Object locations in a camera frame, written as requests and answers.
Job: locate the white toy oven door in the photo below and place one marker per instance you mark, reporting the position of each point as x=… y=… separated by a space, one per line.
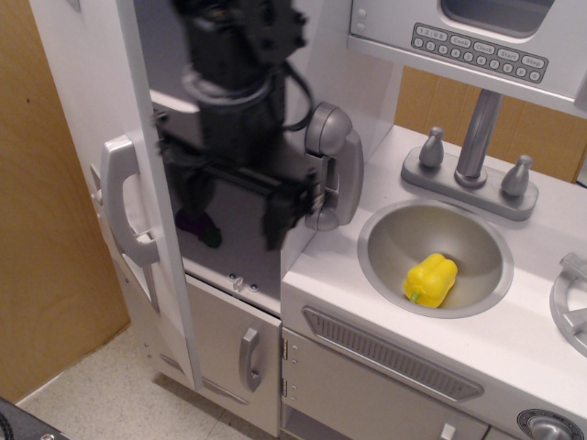
x=330 y=396

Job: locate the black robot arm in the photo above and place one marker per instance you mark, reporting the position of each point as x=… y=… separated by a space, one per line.
x=249 y=97

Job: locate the white toy freezer door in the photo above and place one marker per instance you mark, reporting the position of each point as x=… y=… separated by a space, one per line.
x=196 y=343

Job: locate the yellow toy bell pepper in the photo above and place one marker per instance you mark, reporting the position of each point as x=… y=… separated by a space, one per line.
x=429 y=282

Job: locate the white toy fridge door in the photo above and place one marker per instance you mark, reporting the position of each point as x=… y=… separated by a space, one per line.
x=95 y=56

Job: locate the black case corner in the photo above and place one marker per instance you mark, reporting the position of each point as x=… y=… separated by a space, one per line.
x=19 y=424

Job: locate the silver freezer door handle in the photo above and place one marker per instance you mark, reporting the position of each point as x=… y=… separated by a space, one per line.
x=249 y=377

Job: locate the silver toy faucet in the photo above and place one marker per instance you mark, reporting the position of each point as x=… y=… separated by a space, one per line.
x=464 y=177

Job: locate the silver oven vent panel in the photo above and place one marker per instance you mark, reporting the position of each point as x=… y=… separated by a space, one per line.
x=399 y=361

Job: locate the silver toy wall phone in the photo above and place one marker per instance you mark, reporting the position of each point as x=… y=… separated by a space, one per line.
x=334 y=146

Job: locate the purple toy eggplant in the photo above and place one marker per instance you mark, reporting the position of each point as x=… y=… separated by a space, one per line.
x=202 y=226

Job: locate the white toy microwave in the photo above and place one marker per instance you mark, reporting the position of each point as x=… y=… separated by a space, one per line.
x=534 y=51

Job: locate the white toy kitchen cabinet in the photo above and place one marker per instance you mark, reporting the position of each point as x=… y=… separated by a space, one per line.
x=390 y=312

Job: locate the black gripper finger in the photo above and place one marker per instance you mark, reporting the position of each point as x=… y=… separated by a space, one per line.
x=283 y=209
x=193 y=186

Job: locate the silver round sink bowl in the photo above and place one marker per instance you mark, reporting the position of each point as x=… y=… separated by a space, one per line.
x=402 y=235

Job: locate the silver oven knob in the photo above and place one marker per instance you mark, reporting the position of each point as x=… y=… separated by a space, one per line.
x=546 y=425

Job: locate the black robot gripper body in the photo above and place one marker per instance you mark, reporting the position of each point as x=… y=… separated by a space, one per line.
x=257 y=164

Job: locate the wooden board panel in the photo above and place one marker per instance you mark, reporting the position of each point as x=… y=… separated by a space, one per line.
x=60 y=298

